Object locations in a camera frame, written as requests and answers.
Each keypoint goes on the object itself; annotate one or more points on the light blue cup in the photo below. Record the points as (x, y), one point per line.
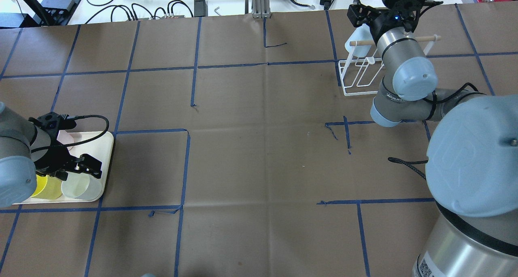
(360, 44)

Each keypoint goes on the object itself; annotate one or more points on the pink cup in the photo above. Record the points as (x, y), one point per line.
(65, 137)

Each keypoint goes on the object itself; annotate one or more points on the aluminium frame post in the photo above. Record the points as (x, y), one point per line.
(261, 9)

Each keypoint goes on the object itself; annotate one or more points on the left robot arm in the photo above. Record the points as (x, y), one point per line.
(29, 148)

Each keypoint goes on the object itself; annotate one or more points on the black power adapter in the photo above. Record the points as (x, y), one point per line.
(200, 8)

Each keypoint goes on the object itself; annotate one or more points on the white cream cup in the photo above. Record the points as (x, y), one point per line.
(81, 186)

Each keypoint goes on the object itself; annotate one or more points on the yellow cup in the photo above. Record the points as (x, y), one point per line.
(48, 188)

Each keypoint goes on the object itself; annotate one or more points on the cream plastic tray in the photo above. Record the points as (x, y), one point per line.
(100, 149)

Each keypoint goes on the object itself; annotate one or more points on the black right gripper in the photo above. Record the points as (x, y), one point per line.
(381, 22)

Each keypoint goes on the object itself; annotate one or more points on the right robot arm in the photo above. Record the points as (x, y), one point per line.
(471, 166)

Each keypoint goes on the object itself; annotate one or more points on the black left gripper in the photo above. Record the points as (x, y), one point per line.
(50, 158)

